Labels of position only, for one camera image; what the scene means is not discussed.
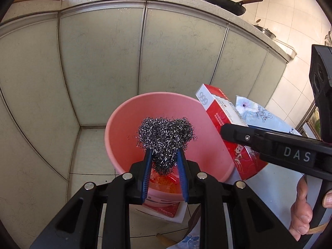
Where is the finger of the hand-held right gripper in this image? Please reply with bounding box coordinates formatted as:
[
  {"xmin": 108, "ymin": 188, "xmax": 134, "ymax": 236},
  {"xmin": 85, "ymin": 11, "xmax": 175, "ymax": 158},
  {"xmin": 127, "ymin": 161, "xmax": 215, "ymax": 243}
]
[{"xmin": 220, "ymin": 123, "xmax": 263, "ymax": 157}]

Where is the red plastic wrapper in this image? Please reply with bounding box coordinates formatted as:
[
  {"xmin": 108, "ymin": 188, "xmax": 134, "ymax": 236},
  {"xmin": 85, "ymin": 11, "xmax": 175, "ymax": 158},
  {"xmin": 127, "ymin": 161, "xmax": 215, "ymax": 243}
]
[{"xmin": 152, "ymin": 174, "xmax": 180, "ymax": 188}]

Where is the red white carton box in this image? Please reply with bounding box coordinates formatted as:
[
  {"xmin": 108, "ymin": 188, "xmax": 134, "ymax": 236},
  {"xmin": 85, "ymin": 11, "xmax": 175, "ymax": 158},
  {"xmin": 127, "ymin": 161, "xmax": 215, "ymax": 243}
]
[{"xmin": 196, "ymin": 83, "xmax": 269, "ymax": 181}]

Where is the grey kitchen cabinet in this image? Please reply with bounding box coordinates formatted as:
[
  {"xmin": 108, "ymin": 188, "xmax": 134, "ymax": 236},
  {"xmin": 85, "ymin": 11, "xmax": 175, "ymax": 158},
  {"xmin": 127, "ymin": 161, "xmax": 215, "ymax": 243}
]
[{"xmin": 0, "ymin": 0, "xmax": 297, "ymax": 239}]

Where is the white rectangular container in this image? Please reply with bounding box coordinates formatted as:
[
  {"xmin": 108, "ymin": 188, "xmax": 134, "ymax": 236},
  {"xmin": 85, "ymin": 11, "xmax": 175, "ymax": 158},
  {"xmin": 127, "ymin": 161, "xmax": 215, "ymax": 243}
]
[{"xmin": 273, "ymin": 38, "xmax": 297, "ymax": 58}]

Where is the flat red white box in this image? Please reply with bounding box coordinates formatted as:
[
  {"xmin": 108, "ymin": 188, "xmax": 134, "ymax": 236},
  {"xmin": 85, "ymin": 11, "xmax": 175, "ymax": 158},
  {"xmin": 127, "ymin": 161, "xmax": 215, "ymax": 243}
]
[{"xmin": 142, "ymin": 201, "xmax": 188, "ymax": 224}]

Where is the light blue floral tablecloth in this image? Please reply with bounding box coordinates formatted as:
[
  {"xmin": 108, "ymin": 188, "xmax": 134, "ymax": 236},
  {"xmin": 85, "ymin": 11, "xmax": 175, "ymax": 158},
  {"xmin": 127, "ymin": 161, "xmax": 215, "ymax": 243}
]
[{"xmin": 235, "ymin": 95, "xmax": 323, "ymax": 249}]

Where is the steel pot with lid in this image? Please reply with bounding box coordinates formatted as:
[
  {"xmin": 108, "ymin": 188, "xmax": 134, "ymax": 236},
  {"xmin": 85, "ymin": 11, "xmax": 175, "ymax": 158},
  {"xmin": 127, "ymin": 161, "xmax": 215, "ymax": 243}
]
[{"xmin": 253, "ymin": 19, "xmax": 277, "ymax": 41}]

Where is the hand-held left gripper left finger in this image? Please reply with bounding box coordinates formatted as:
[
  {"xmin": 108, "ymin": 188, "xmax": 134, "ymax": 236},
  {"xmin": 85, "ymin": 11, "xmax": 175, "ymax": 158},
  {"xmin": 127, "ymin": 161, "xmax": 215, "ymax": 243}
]
[{"xmin": 30, "ymin": 148, "xmax": 152, "ymax": 249}]

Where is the wooden stick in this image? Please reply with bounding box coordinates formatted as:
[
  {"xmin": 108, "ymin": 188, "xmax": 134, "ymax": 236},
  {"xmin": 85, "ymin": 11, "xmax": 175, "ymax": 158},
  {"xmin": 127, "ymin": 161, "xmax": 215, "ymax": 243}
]
[{"xmin": 156, "ymin": 233, "xmax": 170, "ymax": 246}]

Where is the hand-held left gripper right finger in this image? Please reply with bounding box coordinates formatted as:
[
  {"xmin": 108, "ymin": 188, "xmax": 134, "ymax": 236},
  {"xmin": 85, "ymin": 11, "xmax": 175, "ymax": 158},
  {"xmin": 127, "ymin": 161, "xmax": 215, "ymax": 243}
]
[{"xmin": 176, "ymin": 149, "xmax": 300, "ymax": 249}]

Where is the black wok wooden handle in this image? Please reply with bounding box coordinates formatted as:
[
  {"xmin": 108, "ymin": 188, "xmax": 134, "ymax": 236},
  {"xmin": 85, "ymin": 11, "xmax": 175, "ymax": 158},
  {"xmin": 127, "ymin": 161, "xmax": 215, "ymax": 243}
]
[{"xmin": 204, "ymin": 0, "xmax": 266, "ymax": 17}]

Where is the pink plastic bucket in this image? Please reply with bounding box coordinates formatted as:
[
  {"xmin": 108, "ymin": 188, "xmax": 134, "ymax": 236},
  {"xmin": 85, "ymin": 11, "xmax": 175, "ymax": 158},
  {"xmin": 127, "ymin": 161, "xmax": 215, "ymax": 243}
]
[{"xmin": 104, "ymin": 91, "xmax": 235, "ymax": 208}]

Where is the steel wool scrubber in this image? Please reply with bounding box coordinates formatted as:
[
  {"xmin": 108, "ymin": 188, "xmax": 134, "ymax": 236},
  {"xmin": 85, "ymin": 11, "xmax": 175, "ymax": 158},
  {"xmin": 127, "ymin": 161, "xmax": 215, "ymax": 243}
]
[{"xmin": 136, "ymin": 117, "xmax": 194, "ymax": 176}]

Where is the person's right hand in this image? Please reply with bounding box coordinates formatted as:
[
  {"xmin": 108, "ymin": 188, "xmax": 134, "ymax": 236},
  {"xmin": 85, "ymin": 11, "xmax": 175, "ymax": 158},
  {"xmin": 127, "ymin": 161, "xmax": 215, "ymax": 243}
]
[{"xmin": 288, "ymin": 177, "xmax": 332, "ymax": 242}]

